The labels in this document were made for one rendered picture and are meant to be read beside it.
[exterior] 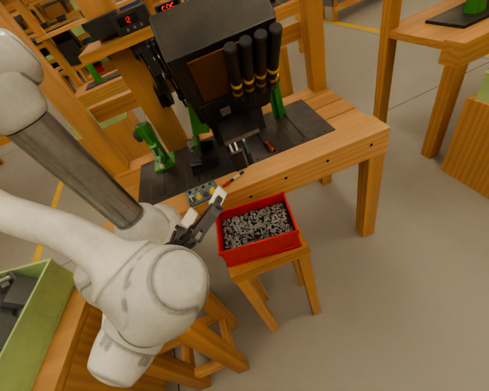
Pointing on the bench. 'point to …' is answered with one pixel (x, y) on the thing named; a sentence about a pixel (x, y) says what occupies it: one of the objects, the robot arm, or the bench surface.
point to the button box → (201, 193)
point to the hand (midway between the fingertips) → (206, 203)
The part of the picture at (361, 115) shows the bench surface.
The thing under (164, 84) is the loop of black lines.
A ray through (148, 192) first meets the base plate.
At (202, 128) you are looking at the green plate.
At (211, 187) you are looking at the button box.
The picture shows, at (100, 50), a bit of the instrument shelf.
